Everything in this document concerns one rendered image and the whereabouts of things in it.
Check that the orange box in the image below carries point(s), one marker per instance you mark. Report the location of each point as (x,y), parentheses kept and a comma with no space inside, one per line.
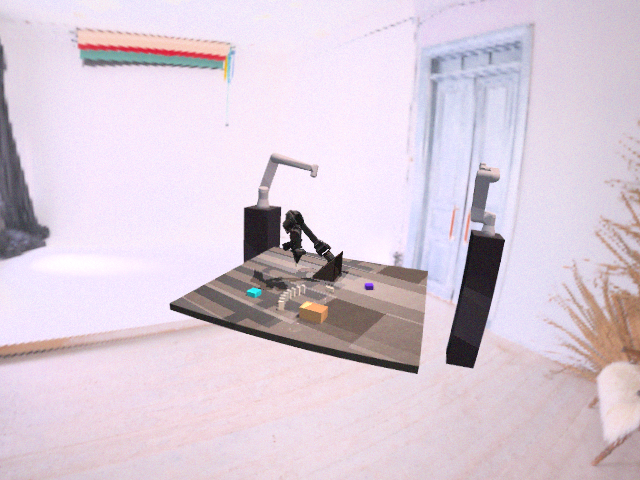
(314,312)

